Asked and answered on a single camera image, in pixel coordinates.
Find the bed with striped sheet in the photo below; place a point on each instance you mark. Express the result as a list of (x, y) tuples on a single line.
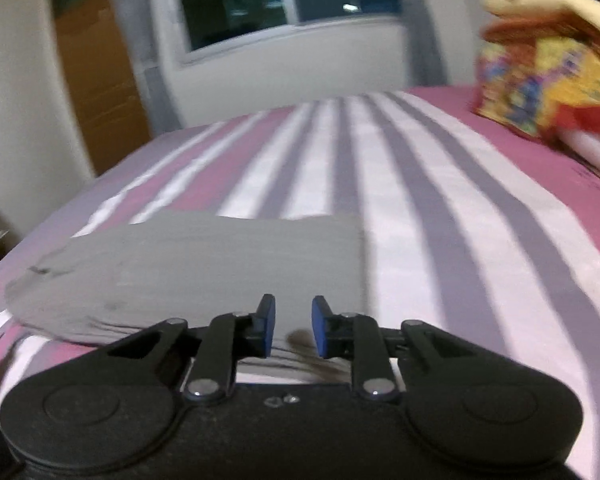
[(480, 260)]

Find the grey pants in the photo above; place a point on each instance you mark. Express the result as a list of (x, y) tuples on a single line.
[(205, 270)]

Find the cream printed blanket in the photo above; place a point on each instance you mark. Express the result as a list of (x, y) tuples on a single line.
[(555, 7)]

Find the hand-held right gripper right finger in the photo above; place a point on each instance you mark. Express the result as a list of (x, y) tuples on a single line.
[(321, 327)]

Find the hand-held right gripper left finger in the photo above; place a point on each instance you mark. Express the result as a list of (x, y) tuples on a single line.
[(266, 322)]

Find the brown wooden door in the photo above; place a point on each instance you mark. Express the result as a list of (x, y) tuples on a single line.
[(97, 85)]

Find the red patterned folded blanket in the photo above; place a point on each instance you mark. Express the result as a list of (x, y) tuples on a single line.
[(520, 32)]

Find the white pillow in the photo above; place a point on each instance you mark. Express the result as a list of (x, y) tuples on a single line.
[(592, 152)]

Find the sliding glass window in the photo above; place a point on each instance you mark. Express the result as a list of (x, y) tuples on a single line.
[(260, 5)]

